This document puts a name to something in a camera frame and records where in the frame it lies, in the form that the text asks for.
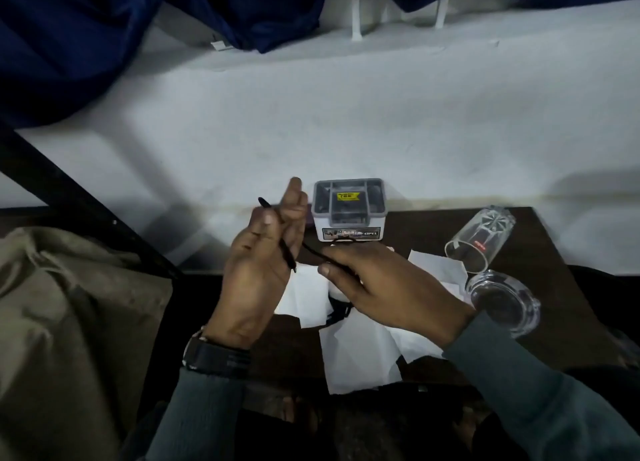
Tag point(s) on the person's left hand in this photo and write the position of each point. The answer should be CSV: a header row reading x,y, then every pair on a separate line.
x,y
255,275

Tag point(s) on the person's right hand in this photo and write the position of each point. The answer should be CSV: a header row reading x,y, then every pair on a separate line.
x,y
395,295

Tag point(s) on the pile of white tissue papers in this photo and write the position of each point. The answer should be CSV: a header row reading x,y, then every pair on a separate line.
x,y
360,355

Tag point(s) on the clear drinking glass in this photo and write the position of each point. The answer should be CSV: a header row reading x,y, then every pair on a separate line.
x,y
475,240

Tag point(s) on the clear glass ashtray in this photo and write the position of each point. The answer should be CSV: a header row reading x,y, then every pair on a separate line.
x,y
505,303

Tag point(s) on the person's left forearm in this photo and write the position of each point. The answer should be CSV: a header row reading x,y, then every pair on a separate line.
x,y
200,415

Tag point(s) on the person's right forearm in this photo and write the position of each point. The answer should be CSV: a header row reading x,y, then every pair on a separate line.
x,y
525,390

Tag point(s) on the grey plastic organizer box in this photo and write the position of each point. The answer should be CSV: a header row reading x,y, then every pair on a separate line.
x,y
325,220

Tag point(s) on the black wristwatch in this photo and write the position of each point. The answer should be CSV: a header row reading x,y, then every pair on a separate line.
x,y
220,358

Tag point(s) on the khaki blanket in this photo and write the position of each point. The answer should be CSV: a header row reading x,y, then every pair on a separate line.
x,y
65,325

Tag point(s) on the white window bar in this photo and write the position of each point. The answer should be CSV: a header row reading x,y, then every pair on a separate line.
x,y
356,15
440,14

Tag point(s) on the dark blue curtain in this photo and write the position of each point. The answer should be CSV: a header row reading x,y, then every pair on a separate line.
x,y
60,40

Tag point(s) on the black bed frame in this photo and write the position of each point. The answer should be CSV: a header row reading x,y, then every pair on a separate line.
x,y
75,195

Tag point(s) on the small white wall clip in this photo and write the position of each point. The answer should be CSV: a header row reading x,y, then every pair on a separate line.
x,y
221,44

